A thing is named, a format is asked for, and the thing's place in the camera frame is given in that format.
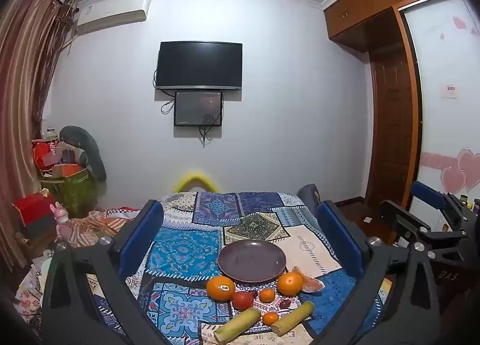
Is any yellow chair back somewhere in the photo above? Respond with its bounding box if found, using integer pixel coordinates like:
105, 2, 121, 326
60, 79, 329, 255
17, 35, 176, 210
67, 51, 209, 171
172, 172, 220, 194

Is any brown wooden door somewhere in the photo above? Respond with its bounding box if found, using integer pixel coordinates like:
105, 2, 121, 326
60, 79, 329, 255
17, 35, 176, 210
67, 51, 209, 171
365, 6, 422, 211

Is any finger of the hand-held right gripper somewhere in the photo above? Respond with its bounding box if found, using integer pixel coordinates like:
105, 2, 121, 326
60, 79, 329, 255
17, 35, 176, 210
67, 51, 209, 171
409, 181, 472, 219
379, 200, 433, 245

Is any orange striped cloth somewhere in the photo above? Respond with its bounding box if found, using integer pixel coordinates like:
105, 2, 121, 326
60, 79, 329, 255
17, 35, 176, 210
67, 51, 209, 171
69, 208, 145, 246

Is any wall-mounted black television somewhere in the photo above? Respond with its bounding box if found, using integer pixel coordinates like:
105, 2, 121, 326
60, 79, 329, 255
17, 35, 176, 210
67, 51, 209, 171
155, 41, 243, 91

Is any white air conditioner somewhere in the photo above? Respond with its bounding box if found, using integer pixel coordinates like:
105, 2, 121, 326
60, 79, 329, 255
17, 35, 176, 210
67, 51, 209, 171
76, 0, 151, 34

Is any small black monitor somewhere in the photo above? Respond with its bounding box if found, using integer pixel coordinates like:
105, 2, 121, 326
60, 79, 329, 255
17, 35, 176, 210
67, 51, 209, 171
174, 91, 223, 127

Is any wooden overhead cabinet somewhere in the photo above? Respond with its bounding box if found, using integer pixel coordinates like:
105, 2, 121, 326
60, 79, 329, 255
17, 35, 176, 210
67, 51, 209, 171
323, 0, 462, 53

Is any pomelo slice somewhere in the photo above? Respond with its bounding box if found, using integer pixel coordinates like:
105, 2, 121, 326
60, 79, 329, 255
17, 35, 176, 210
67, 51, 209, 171
292, 266, 325, 293

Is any grey plush toy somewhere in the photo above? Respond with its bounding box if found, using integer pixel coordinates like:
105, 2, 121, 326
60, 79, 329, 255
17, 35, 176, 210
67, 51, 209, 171
59, 126, 107, 182

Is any dark purple plate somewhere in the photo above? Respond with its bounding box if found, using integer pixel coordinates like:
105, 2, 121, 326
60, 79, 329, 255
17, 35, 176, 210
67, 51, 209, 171
217, 239, 289, 285

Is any red box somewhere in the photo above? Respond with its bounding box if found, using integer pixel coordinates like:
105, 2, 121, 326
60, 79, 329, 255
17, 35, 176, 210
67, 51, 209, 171
13, 192, 57, 226

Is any orange box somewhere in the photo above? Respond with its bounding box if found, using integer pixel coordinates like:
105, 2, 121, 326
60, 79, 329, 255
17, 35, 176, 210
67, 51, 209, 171
52, 163, 81, 178

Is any red gift bag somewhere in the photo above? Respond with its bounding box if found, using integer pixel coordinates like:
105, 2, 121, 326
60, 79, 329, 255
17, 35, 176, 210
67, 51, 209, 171
33, 139, 62, 170

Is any grey chair cushion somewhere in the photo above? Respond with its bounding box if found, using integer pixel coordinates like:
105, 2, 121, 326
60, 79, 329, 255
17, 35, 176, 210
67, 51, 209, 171
296, 184, 322, 211

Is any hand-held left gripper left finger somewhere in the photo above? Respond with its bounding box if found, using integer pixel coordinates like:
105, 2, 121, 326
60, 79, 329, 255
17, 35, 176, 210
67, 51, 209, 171
40, 200, 177, 345

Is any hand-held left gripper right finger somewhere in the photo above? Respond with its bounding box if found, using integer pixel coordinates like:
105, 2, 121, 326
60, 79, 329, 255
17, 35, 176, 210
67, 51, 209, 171
315, 200, 441, 345

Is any white heart-printed wardrobe door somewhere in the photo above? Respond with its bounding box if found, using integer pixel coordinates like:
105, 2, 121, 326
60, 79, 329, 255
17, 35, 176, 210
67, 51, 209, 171
399, 0, 480, 226

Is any plain orange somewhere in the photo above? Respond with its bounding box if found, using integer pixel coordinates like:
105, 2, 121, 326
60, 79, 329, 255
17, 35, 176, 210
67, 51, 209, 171
277, 272, 304, 296

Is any orange with sticker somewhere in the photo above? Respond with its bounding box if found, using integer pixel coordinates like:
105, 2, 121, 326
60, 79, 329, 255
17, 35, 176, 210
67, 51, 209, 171
206, 275, 236, 301

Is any green storage box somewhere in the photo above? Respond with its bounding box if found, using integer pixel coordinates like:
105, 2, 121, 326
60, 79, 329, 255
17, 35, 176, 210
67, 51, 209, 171
41, 169, 96, 218

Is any patchwork printed blanket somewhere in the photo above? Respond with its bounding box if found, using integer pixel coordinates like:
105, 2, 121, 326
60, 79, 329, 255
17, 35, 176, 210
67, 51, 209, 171
15, 191, 394, 345

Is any pink toy figure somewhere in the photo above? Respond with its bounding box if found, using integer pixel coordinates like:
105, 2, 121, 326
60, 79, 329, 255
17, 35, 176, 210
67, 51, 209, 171
50, 202, 72, 237

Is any striped brown curtain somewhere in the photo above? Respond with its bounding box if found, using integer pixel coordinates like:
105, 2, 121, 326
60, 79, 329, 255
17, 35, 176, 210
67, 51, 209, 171
0, 0, 76, 278

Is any red tomato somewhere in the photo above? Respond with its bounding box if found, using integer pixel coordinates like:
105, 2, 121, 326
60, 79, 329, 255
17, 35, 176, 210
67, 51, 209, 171
231, 291, 254, 310

